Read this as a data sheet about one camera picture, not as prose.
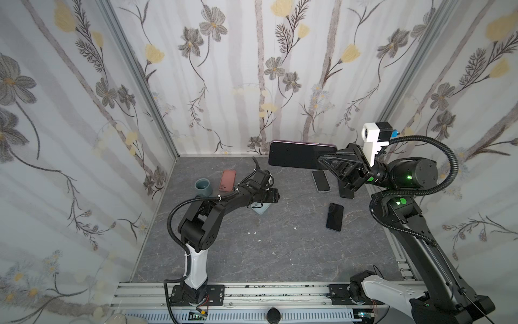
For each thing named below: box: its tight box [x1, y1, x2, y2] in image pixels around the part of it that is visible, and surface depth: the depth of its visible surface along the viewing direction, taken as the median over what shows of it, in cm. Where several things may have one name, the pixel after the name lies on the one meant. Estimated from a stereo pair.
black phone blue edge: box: [325, 202, 344, 232], surface depth 95 cm
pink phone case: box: [218, 169, 237, 192], surface depth 113 cm
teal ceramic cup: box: [194, 177, 213, 198], surface depth 102 cm
